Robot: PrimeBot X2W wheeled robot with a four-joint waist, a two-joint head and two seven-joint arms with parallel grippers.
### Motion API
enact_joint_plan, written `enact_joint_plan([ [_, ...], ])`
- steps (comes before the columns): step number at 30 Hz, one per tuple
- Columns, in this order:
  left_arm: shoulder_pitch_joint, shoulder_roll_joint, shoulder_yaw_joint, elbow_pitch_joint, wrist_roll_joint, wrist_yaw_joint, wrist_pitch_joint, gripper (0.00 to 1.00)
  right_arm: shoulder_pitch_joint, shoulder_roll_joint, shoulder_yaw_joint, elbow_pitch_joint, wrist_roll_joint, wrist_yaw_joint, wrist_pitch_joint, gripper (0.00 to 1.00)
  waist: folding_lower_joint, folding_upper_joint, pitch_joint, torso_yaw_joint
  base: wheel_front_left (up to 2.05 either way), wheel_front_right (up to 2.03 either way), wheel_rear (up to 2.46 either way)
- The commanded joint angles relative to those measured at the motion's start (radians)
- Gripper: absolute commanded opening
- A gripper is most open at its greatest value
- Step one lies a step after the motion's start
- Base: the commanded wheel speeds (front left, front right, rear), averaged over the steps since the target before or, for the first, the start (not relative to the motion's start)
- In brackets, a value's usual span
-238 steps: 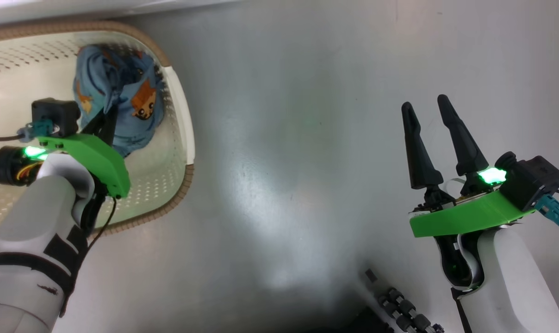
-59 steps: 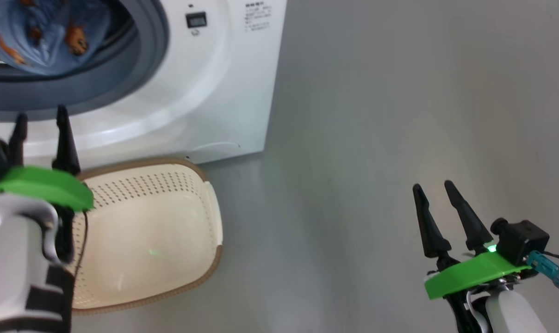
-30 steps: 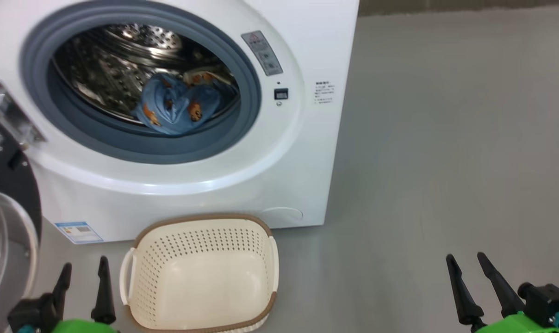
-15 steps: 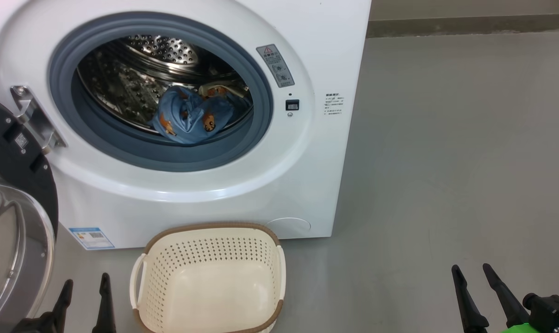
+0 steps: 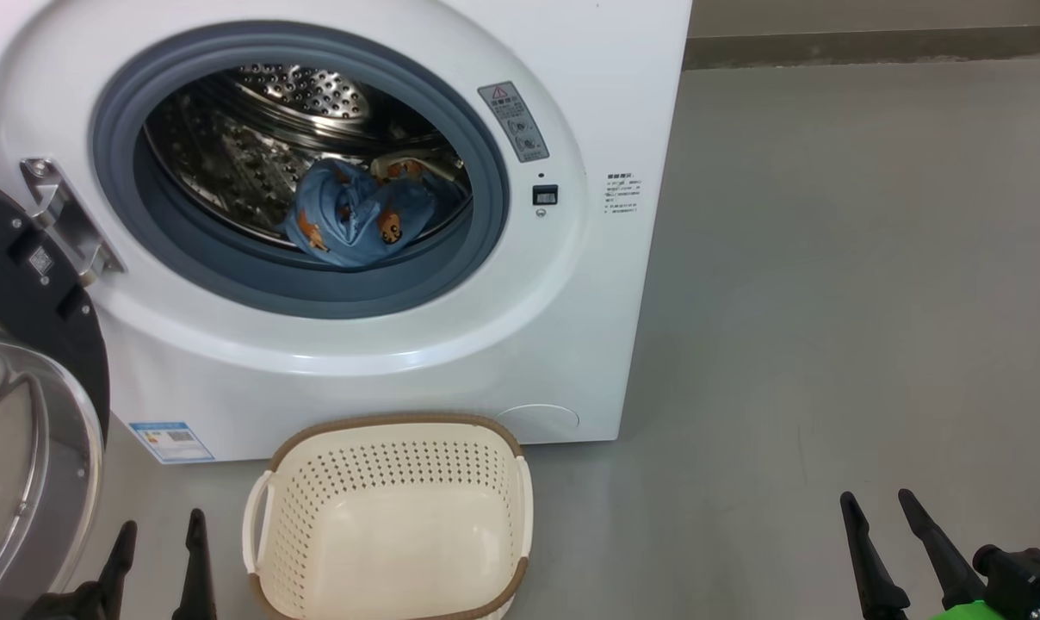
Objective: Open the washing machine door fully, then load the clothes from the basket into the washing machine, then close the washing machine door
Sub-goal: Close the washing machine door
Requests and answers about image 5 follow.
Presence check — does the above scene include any black round glass washer door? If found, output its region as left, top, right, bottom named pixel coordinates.
left=0, top=172, right=112, bottom=620

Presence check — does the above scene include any blue energy label sticker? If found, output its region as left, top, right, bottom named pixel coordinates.
left=128, top=421, right=215, bottom=464

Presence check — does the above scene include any cream printed garment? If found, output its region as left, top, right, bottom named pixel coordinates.
left=369, top=155, right=452, bottom=186

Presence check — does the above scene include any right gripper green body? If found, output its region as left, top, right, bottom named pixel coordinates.
left=929, top=600, right=1040, bottom=620

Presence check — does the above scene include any metal door hinge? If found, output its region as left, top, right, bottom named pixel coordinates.
left=19, top=158, right=127, bottom=285

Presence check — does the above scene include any small printed text sticker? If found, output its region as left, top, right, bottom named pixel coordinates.
left=604, top=172, right=641, bottom=214

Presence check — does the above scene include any blue bear-print garment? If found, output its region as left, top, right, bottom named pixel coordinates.
left=279, top=158, right=469, bottom=270

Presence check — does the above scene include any grey warning sticker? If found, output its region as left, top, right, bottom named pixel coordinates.
left=477, top=82, right=550, bottom=164

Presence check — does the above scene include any round white filter cover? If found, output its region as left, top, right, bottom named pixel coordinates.
left=496, top=404, right=580, bottom=444

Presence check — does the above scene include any grey baseboard strip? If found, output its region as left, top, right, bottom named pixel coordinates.
left=684, top=26, right=1040, bottom=70

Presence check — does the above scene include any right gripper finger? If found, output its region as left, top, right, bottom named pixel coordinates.
left=897, top=488, right=987, bottom=610
left=839, top=491, right=911, bottom=620

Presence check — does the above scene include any steel perforated washer drum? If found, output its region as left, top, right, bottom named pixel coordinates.
left=141, top=62, right=474, bottom=268

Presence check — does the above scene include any white front-load washing machine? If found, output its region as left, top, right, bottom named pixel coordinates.
left=0, top=0, right=693, bottom=464

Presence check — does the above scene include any cream perforated laundry basket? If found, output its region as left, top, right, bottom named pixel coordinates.
left=242, top=412, right=534, bottom=620

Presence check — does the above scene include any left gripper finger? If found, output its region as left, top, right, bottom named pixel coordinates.
left=172, top=508, right=219, bottom=620
left=51, top=520, right=139, bottom=620

